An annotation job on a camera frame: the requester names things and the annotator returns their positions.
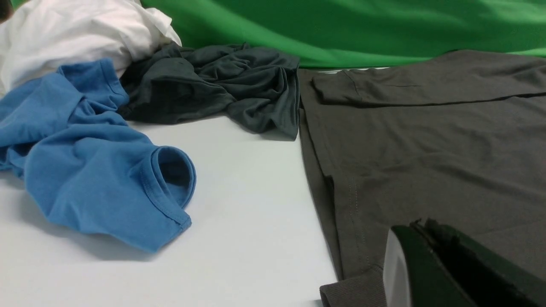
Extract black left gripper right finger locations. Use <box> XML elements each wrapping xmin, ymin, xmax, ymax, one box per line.
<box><xmin>412</xmin><ymin>220</ymin><xmax>545</xmax><ymax>307</ymax></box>

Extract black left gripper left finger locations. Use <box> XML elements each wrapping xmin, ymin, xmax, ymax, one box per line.
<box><xmin>383</xmin><ymin>226</ymin><xmax>476</xmax><ymax>307</ymax></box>

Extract silver table cable hatch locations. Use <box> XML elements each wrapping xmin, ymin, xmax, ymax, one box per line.
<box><xmin>316</xmin><ymin>67</ymin><xmax>389</xmax><ymax>73</ymax></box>

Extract blue t-shirt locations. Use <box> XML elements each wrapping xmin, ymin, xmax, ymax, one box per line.
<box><xmin>0</xmin><ymin>58</ymin><xmax>196</xmax><ymax>252</ymax></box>

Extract dark teal crumpled shirt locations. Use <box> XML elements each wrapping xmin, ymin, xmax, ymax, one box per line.
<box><xmin>118</xmin><ymin>43</ymin><xmax>300</xmax><ymax>140</ymax></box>

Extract green backdrop cloth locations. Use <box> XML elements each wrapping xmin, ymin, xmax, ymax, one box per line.
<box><xmin>139</xmin><ymin>0</ymin><xmax>545</xmax><ymax>68</ymax></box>

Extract gray long sleeve shirt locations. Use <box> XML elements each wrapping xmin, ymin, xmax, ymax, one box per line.
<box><xmin>298</xmin><ymin>50</ymin><xmax>546</xmax><ymax>307</ymax></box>

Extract white shirt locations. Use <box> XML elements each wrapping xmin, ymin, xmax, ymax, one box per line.
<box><xmin>0</xmin><ymin>0</ymin><xmax>182</xmax><ymax>96</ymax></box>

